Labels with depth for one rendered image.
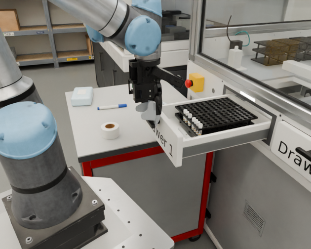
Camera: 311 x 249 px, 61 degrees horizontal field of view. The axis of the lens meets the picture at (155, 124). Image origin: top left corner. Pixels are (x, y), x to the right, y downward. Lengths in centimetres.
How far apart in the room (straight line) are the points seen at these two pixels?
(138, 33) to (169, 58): 118
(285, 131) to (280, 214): 32
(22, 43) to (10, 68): 445
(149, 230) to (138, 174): 43
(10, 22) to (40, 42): 66
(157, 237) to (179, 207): 66
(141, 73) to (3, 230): 53
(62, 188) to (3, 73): 26
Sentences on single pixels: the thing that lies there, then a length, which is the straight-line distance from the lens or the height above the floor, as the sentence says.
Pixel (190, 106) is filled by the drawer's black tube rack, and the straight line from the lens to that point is 96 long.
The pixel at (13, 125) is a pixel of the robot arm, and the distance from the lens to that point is 54.
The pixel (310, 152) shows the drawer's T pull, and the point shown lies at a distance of 79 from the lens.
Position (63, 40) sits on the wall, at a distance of 505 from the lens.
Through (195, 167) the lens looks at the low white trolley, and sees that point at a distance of 121.
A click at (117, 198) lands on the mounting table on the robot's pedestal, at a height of 76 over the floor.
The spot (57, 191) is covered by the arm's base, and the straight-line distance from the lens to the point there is 60.
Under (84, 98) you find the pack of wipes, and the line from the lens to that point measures 130.
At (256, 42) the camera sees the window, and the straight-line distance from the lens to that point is 97.
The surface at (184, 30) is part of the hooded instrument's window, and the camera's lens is 172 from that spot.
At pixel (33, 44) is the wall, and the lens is 507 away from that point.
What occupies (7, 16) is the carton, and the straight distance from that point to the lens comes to 460.
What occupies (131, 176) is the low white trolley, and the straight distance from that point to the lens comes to 109.
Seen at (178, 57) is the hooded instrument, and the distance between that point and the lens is 172.
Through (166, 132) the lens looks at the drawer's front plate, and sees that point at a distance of 80.
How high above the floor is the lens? 131
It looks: 30 degrees down
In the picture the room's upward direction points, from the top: straight up
